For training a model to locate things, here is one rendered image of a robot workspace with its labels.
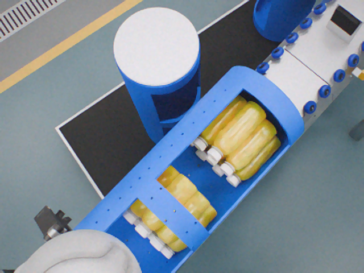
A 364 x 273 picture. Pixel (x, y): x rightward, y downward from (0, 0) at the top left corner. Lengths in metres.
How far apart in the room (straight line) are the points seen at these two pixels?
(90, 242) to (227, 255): 2.05
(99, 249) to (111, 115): 2.06
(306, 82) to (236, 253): 1.10
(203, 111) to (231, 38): 1.30
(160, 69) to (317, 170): 1.28
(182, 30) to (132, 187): 0.58
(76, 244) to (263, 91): 0.95
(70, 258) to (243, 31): 2.27
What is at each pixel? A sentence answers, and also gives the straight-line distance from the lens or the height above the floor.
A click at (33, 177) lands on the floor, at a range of 2.59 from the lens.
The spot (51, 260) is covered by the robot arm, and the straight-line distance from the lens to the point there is 0.34.
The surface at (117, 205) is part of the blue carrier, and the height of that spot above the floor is 1.21.
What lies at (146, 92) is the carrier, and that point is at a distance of 1.53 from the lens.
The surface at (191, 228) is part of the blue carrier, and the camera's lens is 1.20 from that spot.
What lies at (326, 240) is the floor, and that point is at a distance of 2.47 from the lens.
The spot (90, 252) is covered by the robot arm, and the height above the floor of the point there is 2.06.
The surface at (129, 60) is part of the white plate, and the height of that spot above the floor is 1.04.
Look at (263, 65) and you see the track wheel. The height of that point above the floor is 0.97.
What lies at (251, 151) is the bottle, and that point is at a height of 1.13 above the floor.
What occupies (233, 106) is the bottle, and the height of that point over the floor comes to 1.14.
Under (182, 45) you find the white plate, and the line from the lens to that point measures 1.51.
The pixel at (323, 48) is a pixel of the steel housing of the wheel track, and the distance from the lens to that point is 1.68.
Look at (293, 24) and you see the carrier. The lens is 2.38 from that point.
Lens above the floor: 2.39
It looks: 75 degrees down
